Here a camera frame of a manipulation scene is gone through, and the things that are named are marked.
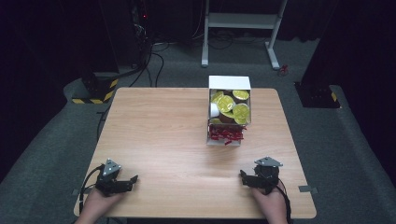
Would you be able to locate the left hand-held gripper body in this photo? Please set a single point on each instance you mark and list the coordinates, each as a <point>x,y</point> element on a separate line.
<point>109,183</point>

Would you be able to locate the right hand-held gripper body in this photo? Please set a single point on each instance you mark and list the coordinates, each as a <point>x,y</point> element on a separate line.
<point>264,179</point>

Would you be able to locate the person's left hand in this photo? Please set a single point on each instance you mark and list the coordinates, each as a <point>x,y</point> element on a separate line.
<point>96,205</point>

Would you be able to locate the person's right hand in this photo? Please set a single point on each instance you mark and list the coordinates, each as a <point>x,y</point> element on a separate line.
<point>271,205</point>

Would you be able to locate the grey tape piece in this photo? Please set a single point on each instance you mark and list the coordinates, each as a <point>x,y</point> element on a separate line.
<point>75,192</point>
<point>307,188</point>

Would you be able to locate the pile of red sachets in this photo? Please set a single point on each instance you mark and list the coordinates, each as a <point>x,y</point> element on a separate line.
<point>225,133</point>

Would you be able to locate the white cardboard box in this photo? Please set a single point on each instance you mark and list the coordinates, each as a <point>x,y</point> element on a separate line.
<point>229,82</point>

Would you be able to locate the black base with yellow stripes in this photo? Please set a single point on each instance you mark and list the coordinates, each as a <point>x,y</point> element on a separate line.
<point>99,90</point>

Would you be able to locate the black base with yellow mark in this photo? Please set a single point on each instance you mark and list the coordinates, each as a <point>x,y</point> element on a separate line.
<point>316,95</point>

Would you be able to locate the small red floor object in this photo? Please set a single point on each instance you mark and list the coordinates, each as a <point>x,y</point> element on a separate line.
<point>282,70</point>

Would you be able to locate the dark equipment rack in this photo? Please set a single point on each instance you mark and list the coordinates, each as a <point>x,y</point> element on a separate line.
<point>140,28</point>

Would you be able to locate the white metal stand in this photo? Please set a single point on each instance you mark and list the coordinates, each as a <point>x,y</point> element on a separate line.
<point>239,20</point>

